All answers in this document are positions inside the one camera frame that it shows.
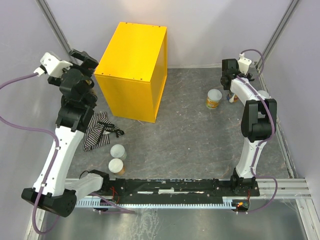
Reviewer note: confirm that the tall porridge can with spoon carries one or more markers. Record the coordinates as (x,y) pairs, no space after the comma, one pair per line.
(232,97)

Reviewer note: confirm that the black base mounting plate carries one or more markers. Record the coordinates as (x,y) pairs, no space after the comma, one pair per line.
(175,191)

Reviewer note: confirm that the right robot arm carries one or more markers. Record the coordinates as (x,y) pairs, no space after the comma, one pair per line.
(258,124)

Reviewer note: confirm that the clear jar upper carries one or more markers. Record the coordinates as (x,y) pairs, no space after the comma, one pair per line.
(118,151)

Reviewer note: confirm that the yellow cabinet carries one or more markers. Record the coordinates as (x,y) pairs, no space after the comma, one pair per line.
(133,70)

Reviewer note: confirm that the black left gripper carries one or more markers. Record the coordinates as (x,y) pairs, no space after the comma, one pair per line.
(83,60)

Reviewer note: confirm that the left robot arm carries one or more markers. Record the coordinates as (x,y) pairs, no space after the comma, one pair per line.
(51,192)

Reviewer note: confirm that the black white striped cloth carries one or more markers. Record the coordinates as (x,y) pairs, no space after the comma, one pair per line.
(97,133)

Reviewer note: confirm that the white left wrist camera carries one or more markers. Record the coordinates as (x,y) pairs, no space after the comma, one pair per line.
(51,65)

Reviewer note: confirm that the clear jar orange contents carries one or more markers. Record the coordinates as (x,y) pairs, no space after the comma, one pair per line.
(116,166)

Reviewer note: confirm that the wide yellow label can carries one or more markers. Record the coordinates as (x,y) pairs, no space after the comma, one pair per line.
(213,99)

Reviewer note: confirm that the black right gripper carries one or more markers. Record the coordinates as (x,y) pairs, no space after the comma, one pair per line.
(229,75)

